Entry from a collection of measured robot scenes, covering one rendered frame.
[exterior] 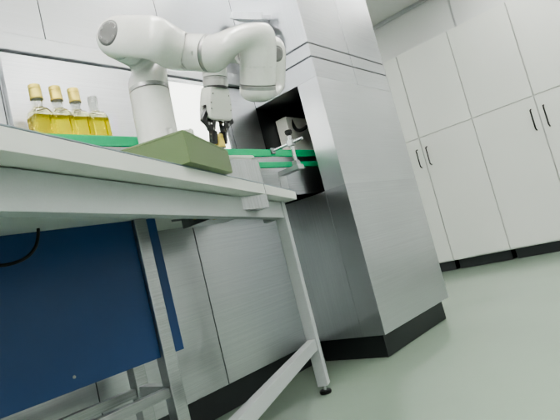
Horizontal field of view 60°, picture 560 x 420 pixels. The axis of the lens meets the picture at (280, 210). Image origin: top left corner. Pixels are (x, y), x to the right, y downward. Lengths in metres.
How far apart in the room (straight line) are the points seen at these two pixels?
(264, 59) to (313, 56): 1.14
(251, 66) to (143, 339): 0.76
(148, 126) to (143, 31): 0.20
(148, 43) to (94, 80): 0.75
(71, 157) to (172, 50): 0.47
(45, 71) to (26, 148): 1.11
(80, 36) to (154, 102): 0.82
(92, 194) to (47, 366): 0.55
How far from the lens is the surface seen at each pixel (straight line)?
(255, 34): 1.13
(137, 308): 1.40
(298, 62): 2.28
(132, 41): 1.16
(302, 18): 2.32
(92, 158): 0.79
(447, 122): 4.86
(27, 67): 1.77
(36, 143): 0.71
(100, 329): 1.34
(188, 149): 1.05
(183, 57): 1.18
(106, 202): 0.86
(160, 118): 1.18
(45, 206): 0.75
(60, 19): 1.97
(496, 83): 4.76
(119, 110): 1.87
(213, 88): 1.53
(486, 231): 4.77
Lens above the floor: 0.51
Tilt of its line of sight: 5 degrees up
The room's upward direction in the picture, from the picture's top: 14 degrees counter-clockwise
